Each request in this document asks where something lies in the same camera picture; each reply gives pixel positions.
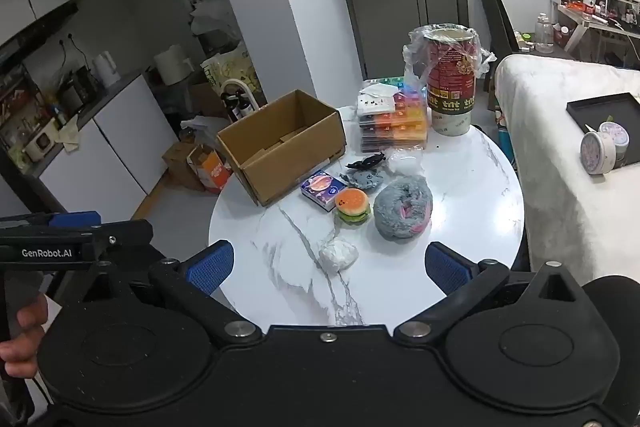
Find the white plastic bag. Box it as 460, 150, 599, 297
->
180, 117, 226, 142

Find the white translucent soft bag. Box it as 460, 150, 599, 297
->
387, 149, 426, 178

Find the white electric kettle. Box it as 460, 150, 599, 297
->
91, 52, 121, 88

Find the bed with white blanket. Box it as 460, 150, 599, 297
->
492, 54, 640, 343

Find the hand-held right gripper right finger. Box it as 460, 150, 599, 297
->
394, 242, 583, 348

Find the grey shark soft toy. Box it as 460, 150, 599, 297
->
340, 169, 386, 192

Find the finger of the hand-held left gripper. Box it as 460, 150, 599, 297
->
0, 212, 102, 229
91, 219, 154, 262

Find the black soft toy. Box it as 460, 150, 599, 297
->
346, 153, 385, 170

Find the grey fluffy plush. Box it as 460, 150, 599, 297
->
372, 175, 433, 240

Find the pale kitchen cloth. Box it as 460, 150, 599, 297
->
57, 114, 81, 152

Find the burger squishy toy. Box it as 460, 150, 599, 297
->
334, 188, 373, 225

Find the person's left hand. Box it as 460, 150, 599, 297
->
0, 294, 49, 378

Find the brown cardboard box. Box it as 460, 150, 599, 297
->
216, 89, 347, 206

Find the white dotted packet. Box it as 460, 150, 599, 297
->
357, 83, 401, 116

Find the small cream cooker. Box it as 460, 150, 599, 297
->
22, 129, 56, 162

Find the clear plastic bottle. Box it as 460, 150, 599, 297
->
535, 13, 553, 52

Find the brown floor carton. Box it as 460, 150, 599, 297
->
162, 142, 201, 190

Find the white kitchen cabinet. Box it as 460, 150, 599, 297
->
0, 69, 181, 220

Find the colourful printed sheet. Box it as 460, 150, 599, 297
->
492, 104, 518, 172

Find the yellow printed bag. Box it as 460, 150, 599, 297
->
201, 47, 263, 108

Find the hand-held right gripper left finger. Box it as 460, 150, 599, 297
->
80, 241, 263, 348

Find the black tray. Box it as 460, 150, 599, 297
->
566, 93, 640, 168

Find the clear plastic bag liner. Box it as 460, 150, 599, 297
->
402, 23, 498, 80

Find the round floral tin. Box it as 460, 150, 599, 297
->
599, 121, 632, 158
580, 132, 617, 175

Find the stack of colourful plastic boxes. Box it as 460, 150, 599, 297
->
357, 77, 430, 154

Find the black chair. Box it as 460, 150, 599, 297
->
475, 0, 522, 108

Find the blue purple tissue pack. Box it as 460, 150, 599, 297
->
300, 170, 347, 212

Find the white desk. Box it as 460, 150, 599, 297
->
557, 2, 640, 58

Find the orange carton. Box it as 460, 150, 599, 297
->
187, 144, 233, 194

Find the white soft ball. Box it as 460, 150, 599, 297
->
318, 239, 358, 277

